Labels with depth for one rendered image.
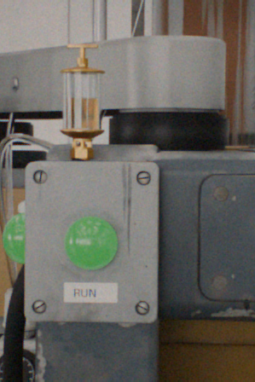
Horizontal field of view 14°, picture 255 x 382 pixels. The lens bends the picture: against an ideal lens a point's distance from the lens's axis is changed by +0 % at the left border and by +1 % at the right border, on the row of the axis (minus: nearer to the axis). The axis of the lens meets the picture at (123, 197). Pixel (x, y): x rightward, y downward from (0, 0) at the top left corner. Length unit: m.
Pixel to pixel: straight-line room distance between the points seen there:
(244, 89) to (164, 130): 0.39
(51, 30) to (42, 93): 5.01
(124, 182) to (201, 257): 0.08
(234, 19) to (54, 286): 0.60
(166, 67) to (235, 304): 0.19
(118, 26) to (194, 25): 4.71
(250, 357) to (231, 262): 0.32
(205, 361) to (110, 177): 0.39
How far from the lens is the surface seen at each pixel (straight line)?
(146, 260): 0.59
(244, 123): 1.13
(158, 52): 0.75
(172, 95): 0.75
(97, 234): 0.57
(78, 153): 0.66
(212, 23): 1.14
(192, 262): 0.64
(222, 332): 0.89
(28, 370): 0.85
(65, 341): 0.64
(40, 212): 0.59
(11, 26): 5.90
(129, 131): 0.75
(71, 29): 5.86
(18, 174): 1.03
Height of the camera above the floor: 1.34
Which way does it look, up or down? 3 degrees down
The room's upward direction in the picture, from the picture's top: straight up
